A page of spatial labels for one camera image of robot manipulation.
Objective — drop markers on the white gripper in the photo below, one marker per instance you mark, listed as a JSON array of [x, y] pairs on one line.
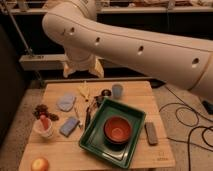
[[81, 60]]

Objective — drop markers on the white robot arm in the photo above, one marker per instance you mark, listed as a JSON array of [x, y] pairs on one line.
[[182, 61]]

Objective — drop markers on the green plastic tray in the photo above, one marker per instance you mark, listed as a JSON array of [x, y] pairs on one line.
[[94, 141]]

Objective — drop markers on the yellow banana toy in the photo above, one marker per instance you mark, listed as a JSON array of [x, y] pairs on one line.
[[84, 90]]

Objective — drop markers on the black scissors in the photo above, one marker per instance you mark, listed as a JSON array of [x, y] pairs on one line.
[[96, 102]]

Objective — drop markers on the light blue cloth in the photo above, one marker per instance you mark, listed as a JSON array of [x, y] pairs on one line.
[[66, 102]]

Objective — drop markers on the blue sponge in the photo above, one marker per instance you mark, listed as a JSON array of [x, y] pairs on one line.
[[69, 126]]

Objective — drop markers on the dark grape bunch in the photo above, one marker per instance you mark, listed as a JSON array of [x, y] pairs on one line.
[[42, 109]]

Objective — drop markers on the orange bowl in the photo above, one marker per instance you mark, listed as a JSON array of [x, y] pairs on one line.
[[117, 130]]

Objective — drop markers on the white cup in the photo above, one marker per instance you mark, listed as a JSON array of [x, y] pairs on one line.
[[44, 130]]

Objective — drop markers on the metal stand pole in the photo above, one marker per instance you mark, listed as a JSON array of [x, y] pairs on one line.
[[24, 31]]

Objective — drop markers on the red apple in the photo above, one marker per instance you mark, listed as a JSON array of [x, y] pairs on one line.
[[40, 164]]

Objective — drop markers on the white shelf rail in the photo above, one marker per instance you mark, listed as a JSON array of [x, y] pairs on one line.
[[42, 62]]

